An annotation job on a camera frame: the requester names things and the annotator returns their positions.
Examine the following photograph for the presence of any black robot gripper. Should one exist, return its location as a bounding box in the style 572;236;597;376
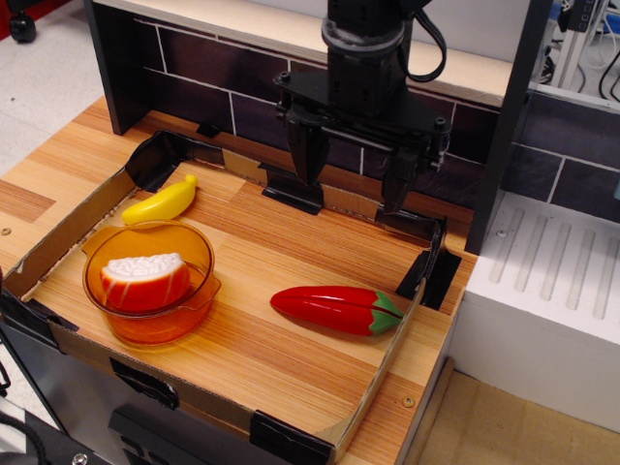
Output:
274;24;451;213

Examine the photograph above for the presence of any orange white toy sushi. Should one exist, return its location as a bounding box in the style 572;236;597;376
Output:
100;253;190;313

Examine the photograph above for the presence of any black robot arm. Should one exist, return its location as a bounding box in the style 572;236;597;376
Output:
274;0;451;214

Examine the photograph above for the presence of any cardboard fence with black tape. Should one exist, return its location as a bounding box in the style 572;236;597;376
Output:
1;126;473;464

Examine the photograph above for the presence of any orange transparent plastic pot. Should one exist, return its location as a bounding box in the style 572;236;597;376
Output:
82;221;221;345

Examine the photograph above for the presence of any dark tile backsplash shelf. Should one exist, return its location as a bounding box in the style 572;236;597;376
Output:
82;0;553;256

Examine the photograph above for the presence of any red toy chili pepper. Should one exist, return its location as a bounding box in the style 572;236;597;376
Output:
270;286;405;336

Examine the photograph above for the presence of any yellow toy banana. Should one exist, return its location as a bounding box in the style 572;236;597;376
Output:
121;174;199;225

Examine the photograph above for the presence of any white toy sink drainboard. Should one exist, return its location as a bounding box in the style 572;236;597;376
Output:
449;194;619;431

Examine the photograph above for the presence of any black caster wheel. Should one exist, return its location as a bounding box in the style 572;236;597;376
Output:
6;0;37;44

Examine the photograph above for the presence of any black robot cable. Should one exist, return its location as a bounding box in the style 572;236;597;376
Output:
399;0;448;82

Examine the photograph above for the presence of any aluminium frame with cables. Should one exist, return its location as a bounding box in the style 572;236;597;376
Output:
528;1;619;112

